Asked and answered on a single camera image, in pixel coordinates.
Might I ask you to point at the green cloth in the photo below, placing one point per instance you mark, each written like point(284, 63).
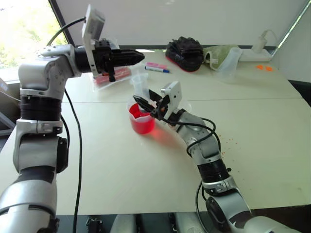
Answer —
point(217, 54)

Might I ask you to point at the grey rounded shape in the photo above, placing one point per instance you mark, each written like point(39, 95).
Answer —
point(124, 224)

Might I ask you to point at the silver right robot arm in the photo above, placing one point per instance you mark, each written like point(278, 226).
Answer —
point(209, 150)

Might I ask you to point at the clear cup with red liquid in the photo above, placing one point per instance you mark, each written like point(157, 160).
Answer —
point(143, 122)

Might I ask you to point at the blue capped white marker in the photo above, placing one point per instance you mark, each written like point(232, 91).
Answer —
point(158, 70)

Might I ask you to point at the grey diagonal frame bar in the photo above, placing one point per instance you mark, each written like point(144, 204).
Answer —
point(292, 25)

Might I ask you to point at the brown cardboard panel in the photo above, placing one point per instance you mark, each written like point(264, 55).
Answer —
point(6, 94)

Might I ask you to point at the empty clear plastic cup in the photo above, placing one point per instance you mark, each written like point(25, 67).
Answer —
point(139, 83)

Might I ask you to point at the dark window frame post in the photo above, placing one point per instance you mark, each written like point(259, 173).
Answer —
point(62, 23)

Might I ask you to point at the black crumpled bag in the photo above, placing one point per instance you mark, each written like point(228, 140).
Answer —
point(184, 53)

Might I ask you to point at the translucent plastic container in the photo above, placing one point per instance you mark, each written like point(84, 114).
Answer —
point(230, 63)

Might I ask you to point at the small orange piece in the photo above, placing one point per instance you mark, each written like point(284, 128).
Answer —
point(268, 68)
point(260, 66)

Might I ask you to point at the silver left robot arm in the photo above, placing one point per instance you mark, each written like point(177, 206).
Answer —
point(39, 77)

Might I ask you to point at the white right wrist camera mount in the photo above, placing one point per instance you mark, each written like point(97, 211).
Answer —
point(173, 94)

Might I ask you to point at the grey metal frame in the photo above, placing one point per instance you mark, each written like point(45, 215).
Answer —
point(6, 123)

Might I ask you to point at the clear bag with red contents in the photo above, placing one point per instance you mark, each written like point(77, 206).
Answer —
point(119, 72)

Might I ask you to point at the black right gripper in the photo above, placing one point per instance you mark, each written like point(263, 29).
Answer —
point(162, 110)

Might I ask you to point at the pink marker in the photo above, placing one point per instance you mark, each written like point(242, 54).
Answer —
point(155, 65)

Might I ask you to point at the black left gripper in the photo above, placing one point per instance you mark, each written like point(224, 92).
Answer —
point(103, 54)

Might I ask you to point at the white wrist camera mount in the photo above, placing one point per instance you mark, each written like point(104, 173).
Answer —
point(173, 94)
point(92, 29)

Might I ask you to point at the black rounded shape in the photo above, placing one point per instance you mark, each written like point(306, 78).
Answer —
point(94, 224)

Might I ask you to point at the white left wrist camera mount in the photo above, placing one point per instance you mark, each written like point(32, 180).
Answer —
point(92, 29)

